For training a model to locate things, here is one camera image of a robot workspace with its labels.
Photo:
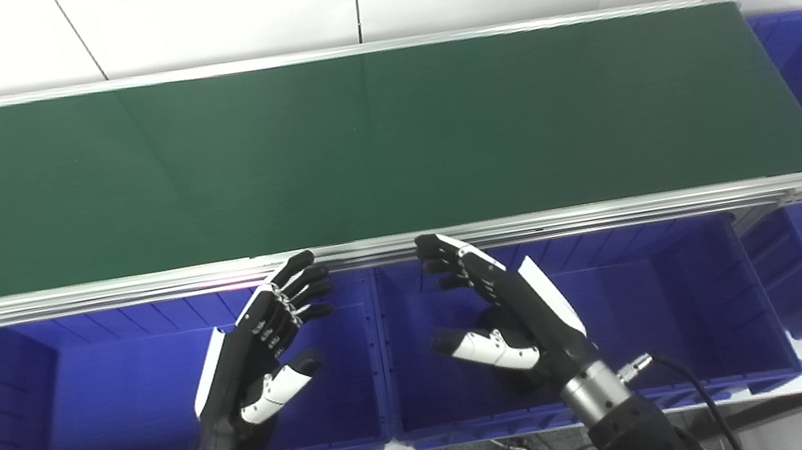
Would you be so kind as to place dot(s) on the green conveyor belt aluminium frame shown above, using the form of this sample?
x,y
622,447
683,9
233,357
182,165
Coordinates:
x,y
323,148

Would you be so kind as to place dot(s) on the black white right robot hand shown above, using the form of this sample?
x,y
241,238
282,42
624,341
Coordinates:
x,y
538,316

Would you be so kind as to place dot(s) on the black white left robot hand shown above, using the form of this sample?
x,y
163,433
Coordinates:
x,y
245,365

